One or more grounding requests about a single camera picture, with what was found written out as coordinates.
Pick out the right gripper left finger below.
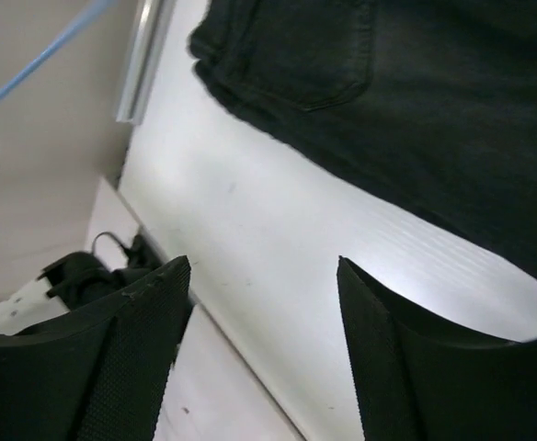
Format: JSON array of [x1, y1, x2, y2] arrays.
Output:
[[0, 256, 191, 440]]

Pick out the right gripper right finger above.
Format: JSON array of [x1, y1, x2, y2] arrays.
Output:
[[337, 257, 537, 440]]

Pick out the black trousers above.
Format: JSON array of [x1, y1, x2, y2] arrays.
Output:
[[189, 1, 537, 279]]

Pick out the light blue wire hanger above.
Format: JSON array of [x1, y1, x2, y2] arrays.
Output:
[[0, 0, 116, 102]]

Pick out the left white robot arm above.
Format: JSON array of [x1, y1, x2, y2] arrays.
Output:
[[0, 232, 163, 336]]

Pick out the aluminium frame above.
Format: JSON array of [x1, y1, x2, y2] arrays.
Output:
[[114, 0, 176, 126]]

